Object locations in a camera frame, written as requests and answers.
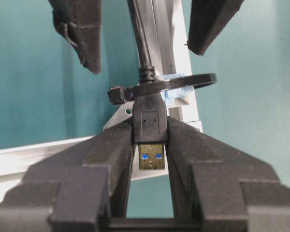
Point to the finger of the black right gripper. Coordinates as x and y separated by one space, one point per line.
80 23
207 19

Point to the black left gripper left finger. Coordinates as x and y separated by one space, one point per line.
72 193

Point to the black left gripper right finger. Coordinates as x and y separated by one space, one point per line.
223 188

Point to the black zip tie loop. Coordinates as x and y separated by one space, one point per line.
120 95

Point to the square aluminium extrusion frame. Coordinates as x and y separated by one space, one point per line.
166 35

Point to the blue clip on frame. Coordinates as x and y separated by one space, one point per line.
182 94

